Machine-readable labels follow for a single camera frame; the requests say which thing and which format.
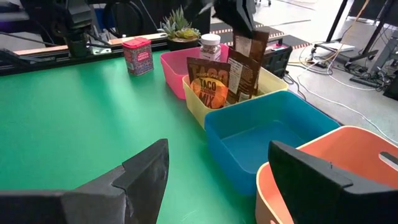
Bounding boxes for black crate red top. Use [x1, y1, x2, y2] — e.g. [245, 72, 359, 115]
[260, 42, 294, 79]

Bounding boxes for white flat plate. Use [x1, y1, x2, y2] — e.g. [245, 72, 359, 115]
[319, 41, 356, 53]

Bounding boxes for black mat orange stripes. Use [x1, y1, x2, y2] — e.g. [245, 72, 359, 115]
[210, 18, 312, 50]

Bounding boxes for yellow plastic bin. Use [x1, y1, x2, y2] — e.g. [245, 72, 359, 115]
[182, 66, 289, 129]

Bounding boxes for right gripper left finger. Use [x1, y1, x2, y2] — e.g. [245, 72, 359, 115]
[0, 139, 170, 224]

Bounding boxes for pink plastic bin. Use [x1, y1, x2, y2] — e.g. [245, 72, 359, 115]
[160, 44, 231, 101]

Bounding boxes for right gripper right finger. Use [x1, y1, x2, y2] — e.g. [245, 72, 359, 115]
[268, 140, 398, 224]

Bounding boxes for blue plastic bin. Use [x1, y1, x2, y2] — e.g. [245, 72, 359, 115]
[204, 90, 341, 196]

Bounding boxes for grey cabinet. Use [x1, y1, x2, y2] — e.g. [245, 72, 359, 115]
[368, 36, 398, 75]

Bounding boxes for yellow floor cable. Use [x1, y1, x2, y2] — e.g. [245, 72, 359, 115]
[289, 0, 371, 65]

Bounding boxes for potted succulent plant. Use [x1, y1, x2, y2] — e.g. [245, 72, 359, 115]
[157, 5, 202, 52]

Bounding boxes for black aluminium table frame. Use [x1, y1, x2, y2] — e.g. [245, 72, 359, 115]
[0, 39, 170, 77]

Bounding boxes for black metal stand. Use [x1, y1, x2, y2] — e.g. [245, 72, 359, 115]
[313, 0, 398, 63]

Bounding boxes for taco seasoning mix pouch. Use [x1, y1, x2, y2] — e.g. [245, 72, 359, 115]
[186, 57, 231, 110]
[226, 49, 261, 106]
[232, 29, 270, 65]

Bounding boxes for white floor cable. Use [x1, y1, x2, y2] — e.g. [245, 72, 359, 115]
[295, 73, 398, 146]

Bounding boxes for smoked paprika tin red lid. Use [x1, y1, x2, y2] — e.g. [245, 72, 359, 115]
[121, 37, 155, 77]

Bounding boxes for white cap seasoning jar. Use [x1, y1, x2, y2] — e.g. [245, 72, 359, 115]
[199, 33, 222, 62]

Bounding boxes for orange plastic bin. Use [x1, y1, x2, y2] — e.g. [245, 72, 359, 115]
[255, 125, 398, 224]

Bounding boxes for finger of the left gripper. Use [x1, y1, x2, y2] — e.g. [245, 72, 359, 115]
[213, 0, 257, 38]

